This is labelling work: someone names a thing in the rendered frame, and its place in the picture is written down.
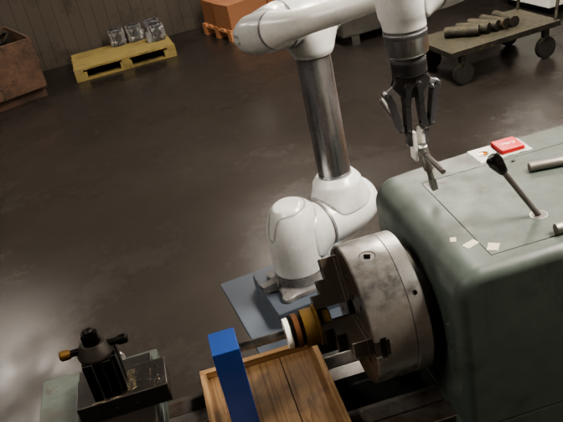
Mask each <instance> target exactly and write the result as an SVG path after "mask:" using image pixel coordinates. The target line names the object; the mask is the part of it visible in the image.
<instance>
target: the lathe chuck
mask: <svg viewBox="0 0 563 422"><path fill-rule="evenodd" d="M333 249H335V251H336V254H337V257H338V262H339V265H340V268H341V271H342V274H343V278H344V282H345V285H346V287H347V291H348V294H349V296H350V298H349V299H350V301H345V302H342V303H339V306H340V309H341V312H342V315H346V314H349V313H350V314H352V313H354V310H356V313H357V316H358V318H359V320H360V321H361V323H362V324H363V326H364V328H365V330H366V331H367V333H368V334H369V336H370V338H371V339H372V341H373V342H374V343H377V342H380V339H381V338H384V337H385V339H386V340H388V343H389V348H390V353H388V357H385V358H382V356H380V357H376V356H375V354H370V355H368V356H365V357H362V358H359V361H360V363H361V365H362V367H363V369H364V371H365V372H366V374H367V375H368V377H369V378H370V380H371V381H373V382H374V383H380V382H383V381H385V380H388V379H391V378H392V377H394V376H395V375H398V374H402V375H405V374H408V373H412V372H415V371H416V370H417V368H418V364H419V346H418V340H417V335H416V327H415V323H414V319H413V316H412V312H411V307H410V304H409V302H408V298H407V295H406V293H405V289H404V286H403V284H402V281H401V279H400V276H399V273H398V271H397V269H396V268H395V264H394V262H393V260H392V259H391V257H390V254H389V253H388V251H387V249H386V248H385V246H384V245H383V244H382V242H381V241H380V240H379V239H378V238H377V237H376V236H375V235H373V234H369V235H366V236H364V237H360V238H357V239H352V240H349V241H346V242H345V243H342V244H336V245H335V246H333V247H332V249H331V253H330V256H331V255H334V252H333ZM367 251H368V252H372V253H373V254H374V256H375V258H374V259H373V260H372V261H370V262H363V261H362V260H360V259H359V256H360V254H362V253H364V252H367Z"/></svg>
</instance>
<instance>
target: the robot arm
mask: <svg viewBox="0 0 563 422"><path fill-rule="evenodd" d="M462 1H464V0H275V1H272V2H270V3H268V4H266V5H264V6H262V7H260V8H258V9H256V10H255V11H254V12H253V13H251V14H248V15H246V16H244V17H243V18H241V19H240V20H239V22H238V23H237V24H236V25H235V28H234V30H233V39H234V42H235V44H236V46H237V48H238V49H239V50H241V51H242V52H244V53H246V54H250V55H262V54H269V53H274V52H278V51H282V50H285V49H287V50H288V51H289V54H290V55H291V56H292V57H293V58H294V59H295V60H296V64H297V72H298V76H299V80H300V85H301V89H302V97H303V101H304V105H305V110H306V114H307V122H308V126H309V131H310V135H311V139H312V147H313V151H314V156H315V160H316V164H317V169H318V174H317V175H316V177H315V178H314V179H313V181H312V193H311V200H310V201H308V200H306V199H305V198H301V197H287V198H282V199H280V200H278V201H277V202H275V203H274V204H273V206H272V207H271V208H270V210H269V213H268V215H267V220H266V240H267V245H268V249H269V253H270V257H271V262H272V264H273V266H274V270H271V271H269V272H267V273H266V278H267V279H268V280H269V281H267V282H265V283H264V284H262V285H261V289H262V292H263V293H264V294H266V293H271V292H275V291H279V293H280V294H281V296H282V299H283V302H284V303H285V304H291V303H293V302H294V301H295V300H297V299H300V298H302V297H304V296H308V295H311V294H312V293H315V292H317V289H316V286H315V283H314V282H315V281H317V280H322V279H323V278H322V275H321V272H320V269H319V266H318V260H319V259H322V258H323V256H325V255H326V253H327V252H328V251H329V249H330V248H331V247H332V246H333V245H334V244H337V243H338V242H340V241H342V240H344V239H347V238H348V237H349V236H351V235H352V234H355V233H356V232H358V231H359V230H361V229H362V228H363V227H364V226H365V225H366V224H367V223H368V222H369V221H370V220H371V219H372V218H373V217H374V215H375V214H376V212H377V208H376V195H377V191H376V189H375V187H374V185H373V184H372V183H371V182H370V181H369V180H367V179H366V178H363V177H361V175H360V173H359V172H358V171H357V170H356V169H354V168H353V167H351V166H350V163H349V155H348V149H347V144H346V140H345V135H344V129H343V121H342V116H341V111H340V106H339V101H338V92H337V87H336V82H335V78H334V72H333V64H332V59H331V53H332V51H333V47H334V42H335V38H336V33H337V29H338V28H339V27H340V25H341V24H342V23H346V22H348V21H351V20H354V19H356V18H361V17H363V16H366V15H369V14H371V13H375V12H377V17H378V19H379V21H380V24H381V27H382V31H383V33H382V34H383V38H384V44H385V55H386V56H387V57H388V58H389V59H390V69H391V75H392V81H391V84H390V86H391V87H390V88H389V89H388V90H387V91H382V93H381V95H382V97H383V98H384V99H385V100H386V102H387V105H388V107H389V110H390V114H391V117H392V120H393V122H394V125H395V129H396V130H397V131H398V132H399V133H405V143H406V145H407V146H408V147H410V148H411V157H412V158H413V159H414V160H415V161H416V162H419V154H418V149H417V141H418V144H421V143H426V142H428V141H429V134H428V131H429V129H430V127H429V126H430V125H434V124H435V123H436V109H437V100H438V91H439V89H440V87H441V85H442V81H441V80H439V79H438V78H436V77H434V78H432V77H431V76H430V75H429V74H428V71H427V61H426V53H427V51H428V50H429V43H428V34H427V26H426V18H428V17H430V16H431V15H432V14H433V13H434V12H435V11H436V10H438V9H443V8H448V7H450V6H452V5H455V4H457V3H460V2H462ZM427 85H429V90H428V100H427V111H426V107H425V101H424V99H425V96H424V91H425V89H426V87H427ZM394 92H396V93H397V94H398V95H399V96H400V100H401V103H402V116H403V124H402V121H401V118H400V114H399V111H398V109H397V106H396V103H395V101H394V100H393V99H394V98H395V95H394ZM412 98H415V103H416V112H417V116H418V121H419V126H417V127H416V132H415V131H414V130H413V129H412V114H411V103H412V100H411V99H412ZM416 134H417V137H416Z"/></svg>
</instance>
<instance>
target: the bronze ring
mask: <svg viewBox="0 0 563 422"><path fill-rule="evenodd" d="M286 318H287V320H288V322H289V325H290V328H291V330H292V335H293V339H294V342H295V348H301V347H304V346H305V345H307V346H308V347H312V346H315V345H318V344H321V345H324V344H325V339H324V335H323V329H322V325H321V324H322V323H325V322H330V321H332V317H331V315H330V312H329V310H328V308H327V307H324V308H322V309H319V310H316V308H315V306H314V305H313V304H310V306H309V307H306V308H303V309H301V310H297V314H295V313H292V314H290V315H289V316H286Z"/></svg>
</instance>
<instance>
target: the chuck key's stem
mask: <svg viewBox="0 0 563 422"><path fill-rule="evenodd" d="M417 149H418V152H419V155H420V158H421V163H422V166H423V168H424V171H425V172H426V173H427V176H428V181H429V184H430V187H431V190H432V191H435V190H437V189H438V186H437V182H436V179H435V176H434V173H433V168H434V167H433V166H432V165H431V164H430V163H429V162H428V161H427V160H426V159H425V158H424V157H423V155H424V154H425V153H427V152H428V153H429V154H430V152H429V149H428V146H427V144H426V143H421V144H419V145H418V146H417Z"/></svg>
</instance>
